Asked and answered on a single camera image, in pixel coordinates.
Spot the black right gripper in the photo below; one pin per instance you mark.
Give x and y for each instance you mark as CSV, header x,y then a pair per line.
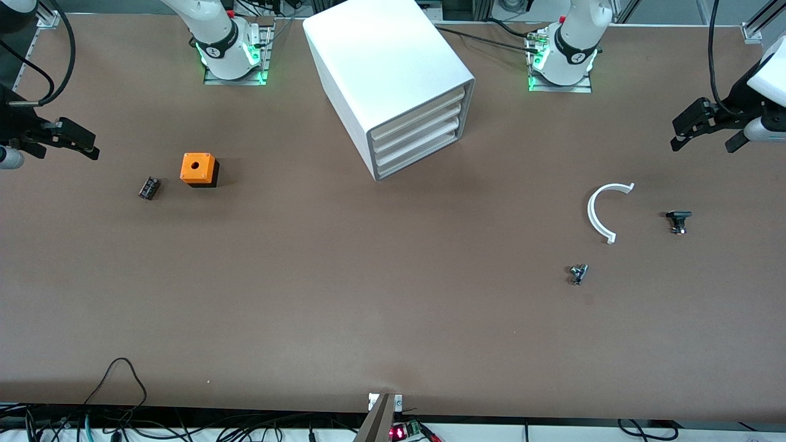
x,y
18,127

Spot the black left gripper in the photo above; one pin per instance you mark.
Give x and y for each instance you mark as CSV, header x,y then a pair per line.
x,y
740,105

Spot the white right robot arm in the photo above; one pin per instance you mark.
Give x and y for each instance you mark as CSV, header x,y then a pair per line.
x,y
215,24

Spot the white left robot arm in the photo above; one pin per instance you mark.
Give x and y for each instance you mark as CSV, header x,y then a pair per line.
x,y
577,37

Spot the small black clip part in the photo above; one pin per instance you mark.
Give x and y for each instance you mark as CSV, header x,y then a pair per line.
x,y
678,216

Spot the small black contact block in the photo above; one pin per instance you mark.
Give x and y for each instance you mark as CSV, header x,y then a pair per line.
x,y
149,188

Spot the orange box with hole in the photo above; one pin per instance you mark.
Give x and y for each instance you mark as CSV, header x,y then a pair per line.
x,y
198,167

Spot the white plastic arc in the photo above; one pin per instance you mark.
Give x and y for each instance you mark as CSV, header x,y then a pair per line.
x,y
592,215

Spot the small metal screw part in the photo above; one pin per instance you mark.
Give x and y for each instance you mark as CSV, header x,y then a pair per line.
x,y
578,273

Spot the circuit board with red light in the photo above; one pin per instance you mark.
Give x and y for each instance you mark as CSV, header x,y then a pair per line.
x,y
405,431

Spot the aluminium frame profile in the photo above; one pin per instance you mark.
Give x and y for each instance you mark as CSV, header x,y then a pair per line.
x,y
761,21
38,43

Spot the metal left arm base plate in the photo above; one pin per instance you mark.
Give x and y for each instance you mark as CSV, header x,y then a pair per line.
x,y
586,86

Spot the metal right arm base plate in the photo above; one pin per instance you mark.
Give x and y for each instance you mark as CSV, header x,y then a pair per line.
x,y
265,49

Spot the grey camera stand post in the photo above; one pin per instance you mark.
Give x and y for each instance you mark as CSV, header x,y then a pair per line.
x,y
377,420

